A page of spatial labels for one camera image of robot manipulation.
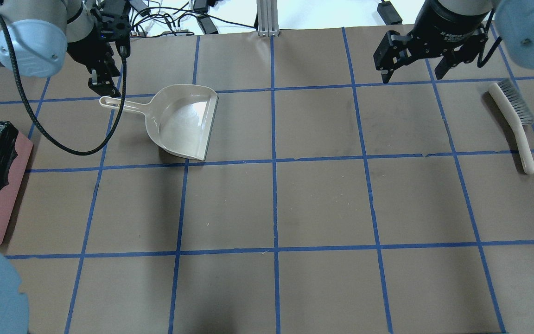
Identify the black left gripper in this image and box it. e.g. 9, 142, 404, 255
66, 19, 121, 98

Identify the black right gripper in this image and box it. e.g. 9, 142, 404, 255
373, 0, 490, 84

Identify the white dustpan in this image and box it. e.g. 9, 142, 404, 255
98, 84, 218, 161

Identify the white hand brush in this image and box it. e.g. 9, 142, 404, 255
488, 79, 534, 175

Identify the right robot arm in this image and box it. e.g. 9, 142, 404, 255
373, 0, 534, 84

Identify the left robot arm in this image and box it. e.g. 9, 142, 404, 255
0, 0, 129, 334

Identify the pink bin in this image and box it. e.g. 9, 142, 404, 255
0, 132, 33, 245

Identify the black power adapter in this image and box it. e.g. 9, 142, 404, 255
376, 0, 403, 26

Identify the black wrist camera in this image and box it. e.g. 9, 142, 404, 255
90, 0, 131, 46

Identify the aluminium frame post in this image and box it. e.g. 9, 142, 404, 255
256, 0, 280, 37

